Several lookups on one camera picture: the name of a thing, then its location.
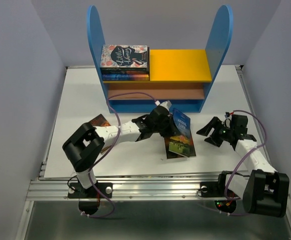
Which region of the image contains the Animal Farm book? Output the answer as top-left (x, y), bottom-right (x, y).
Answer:
top-left (168, 107), bottom-right (195, 158)

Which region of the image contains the brown book far left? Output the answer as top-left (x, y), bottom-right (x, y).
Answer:
top-left (86, 114), bottom-right (111, 156)

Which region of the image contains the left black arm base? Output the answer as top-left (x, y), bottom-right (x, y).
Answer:
top-left (67, 182), bottom-right (113, 215)

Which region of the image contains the blue yellow wooden bookshelf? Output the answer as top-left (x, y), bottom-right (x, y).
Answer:
top-left (86, 5), bottom-right (234, 113)

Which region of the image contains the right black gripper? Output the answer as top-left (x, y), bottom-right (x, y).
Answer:
top-left (194, 116), bottom-right (233, 147)

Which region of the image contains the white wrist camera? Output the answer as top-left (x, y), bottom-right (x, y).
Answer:
top-left (154, 100), bottom-right (172, 111)
top-left (224, 111), bottom-right (234, 126)

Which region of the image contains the Three Days to See book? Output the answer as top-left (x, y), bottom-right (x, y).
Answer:
top-left (164, 135), bottom-right (196, 159)

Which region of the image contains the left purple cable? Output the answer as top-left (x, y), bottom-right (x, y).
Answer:
top-left (67, 92), bottom-right (161, 219)

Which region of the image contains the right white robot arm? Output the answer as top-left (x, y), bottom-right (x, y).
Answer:
top-left (196, 110), bottom-right (290, 218)

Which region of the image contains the purple cable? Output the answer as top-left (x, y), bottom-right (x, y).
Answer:
top-left (67, 92), bottom-right (161, 219)
top-left (197, 109), bottom-right (269, 216)

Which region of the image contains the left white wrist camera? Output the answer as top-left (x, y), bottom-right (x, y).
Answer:
top-left (154, 100), bottom-right (172, 111)

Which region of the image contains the Little Women book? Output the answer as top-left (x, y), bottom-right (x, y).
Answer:
top-left (100, 44), bottom-right (150, 70)

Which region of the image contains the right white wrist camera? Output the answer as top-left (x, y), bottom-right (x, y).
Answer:
top-left (224, 111), bottom-right (234, 126)

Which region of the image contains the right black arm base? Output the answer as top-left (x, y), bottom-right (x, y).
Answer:
top-left (196, 171), bottom-right (237, 214)

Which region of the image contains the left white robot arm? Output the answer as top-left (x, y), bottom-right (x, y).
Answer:
top-left (62, 101), bottom-right (177, 197)

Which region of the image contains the Jane Eyre book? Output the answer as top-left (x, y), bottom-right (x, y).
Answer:
top-left (101, 74), bottom-right (150, 81)

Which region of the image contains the aluminium mounting rail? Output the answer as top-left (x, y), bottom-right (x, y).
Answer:
top-left (25, 170), bottom-right (290, 202)

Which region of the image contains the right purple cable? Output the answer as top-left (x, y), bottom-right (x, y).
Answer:
top-left (197, 109), bottom-right (269, 216)

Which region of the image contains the A Tale of Two Cities book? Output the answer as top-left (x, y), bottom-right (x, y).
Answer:
top-left (100, 56), bottom-right (150, 75)

